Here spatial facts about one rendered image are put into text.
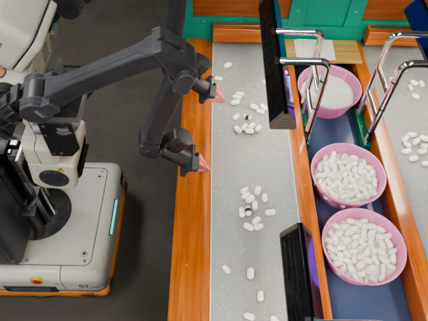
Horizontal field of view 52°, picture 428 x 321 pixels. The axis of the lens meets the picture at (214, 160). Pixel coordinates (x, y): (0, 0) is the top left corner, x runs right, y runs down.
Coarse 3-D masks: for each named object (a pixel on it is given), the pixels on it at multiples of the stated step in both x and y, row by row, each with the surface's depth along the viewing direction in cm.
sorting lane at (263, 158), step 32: (256, 64) 192; (224, 96) 180; (256, 96) 181; (224, 128) 170; (224, 160) 161; (256, 160) 161; (288, 160) 161; (224, 192) 152; (288, 192) 153; (224, 224) 145; (288, 224) 145; (224, 256) 138; (256, 256) 138; (224, 288) 132; (256, 288) 132; (224, 320) 126; (256, 320) 126
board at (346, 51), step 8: (288, 40) 197; (336, 40) 198; (344, 40) 198; (352, 40) 198; (288, 48) 194; (336, 48) 194; (344, 48) 195; (352, 48) 195; (288, 56) 191; (296, 56) 191; (336, 56) 191; (344, 56) 191; (352, 56) 192; (360, 56) 192
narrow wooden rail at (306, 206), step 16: (304, 144) 163; (304, 160) 158; (304, 176) 154; (304, 192) 150; (304, 208) 146; (304, 224) 143; (320, 240) 140; (320, 256) 136; (320, 272) 133; (320, 288) 130
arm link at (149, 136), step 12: (180, 72) 100; (168, 84) 105; (180, 84) 101; (192, 84) 102; (168, 96) 110; (180, 96) 110; (156, 108) 115; (168, 108) 114; (156, 120) 119; (168, 120) 120; (144, 132) 126; (156, 132) 124; (144, 144) 128; (156, 144) 128
